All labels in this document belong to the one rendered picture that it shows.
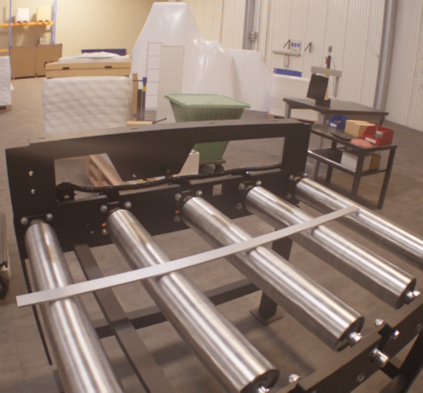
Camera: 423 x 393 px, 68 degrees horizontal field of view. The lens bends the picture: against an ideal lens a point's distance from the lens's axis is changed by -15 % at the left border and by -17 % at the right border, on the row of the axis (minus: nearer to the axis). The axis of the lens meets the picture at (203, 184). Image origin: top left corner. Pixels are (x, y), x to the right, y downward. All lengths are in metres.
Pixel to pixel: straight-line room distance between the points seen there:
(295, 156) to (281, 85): 6.30
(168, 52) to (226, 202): 3.64
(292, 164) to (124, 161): 0.82
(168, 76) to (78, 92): 1.27
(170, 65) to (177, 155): 3.69
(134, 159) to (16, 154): 0.43
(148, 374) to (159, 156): 0.79
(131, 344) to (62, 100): 3.99
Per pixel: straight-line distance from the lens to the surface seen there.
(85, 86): 4.56
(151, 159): 1.31
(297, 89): 8.00
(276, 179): 1.69
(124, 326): 0.97
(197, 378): 1.84
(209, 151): 4.07
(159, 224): 1.43
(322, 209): 1.60
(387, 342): 0.92
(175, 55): 4.98
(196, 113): 3.81
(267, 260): 1.04
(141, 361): 0.88
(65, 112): 4.69
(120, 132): 1.24
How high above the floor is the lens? 1.46
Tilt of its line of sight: 22 degrees down
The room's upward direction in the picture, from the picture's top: 4 degrees clockwise
